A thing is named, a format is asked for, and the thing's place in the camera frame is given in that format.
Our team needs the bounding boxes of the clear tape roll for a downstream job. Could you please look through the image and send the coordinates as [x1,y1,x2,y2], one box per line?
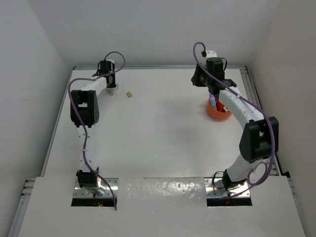
[106,83,119,96]

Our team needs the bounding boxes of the light blue highlighter pen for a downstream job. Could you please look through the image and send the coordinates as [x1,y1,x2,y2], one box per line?
[209,97,217,110]

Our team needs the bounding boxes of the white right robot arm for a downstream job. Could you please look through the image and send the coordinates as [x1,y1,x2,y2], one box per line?
[68,59,117,189]

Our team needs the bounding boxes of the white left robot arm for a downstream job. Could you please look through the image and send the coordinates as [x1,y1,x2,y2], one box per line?
[191,56,279,190]

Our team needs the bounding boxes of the orange round divided container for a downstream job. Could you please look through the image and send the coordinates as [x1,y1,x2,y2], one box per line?
[206,99,232,120]

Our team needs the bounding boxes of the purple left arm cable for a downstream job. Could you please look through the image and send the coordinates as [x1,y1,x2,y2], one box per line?
[193,41,276,198]

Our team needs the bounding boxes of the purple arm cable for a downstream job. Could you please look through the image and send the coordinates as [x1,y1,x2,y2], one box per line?
[193,41,276,198]
[68,51,126,211]

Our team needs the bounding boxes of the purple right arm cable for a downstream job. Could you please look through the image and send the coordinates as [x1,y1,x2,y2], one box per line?
[68,51,126,211]

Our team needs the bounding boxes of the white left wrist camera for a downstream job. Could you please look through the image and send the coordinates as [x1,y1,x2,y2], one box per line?
[201,50,217,59]

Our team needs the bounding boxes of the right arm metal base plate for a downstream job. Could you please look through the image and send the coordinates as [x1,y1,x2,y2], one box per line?
[204,177,250,199]

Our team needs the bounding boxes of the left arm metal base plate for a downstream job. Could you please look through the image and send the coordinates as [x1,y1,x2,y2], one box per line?
[73,178,119,198]

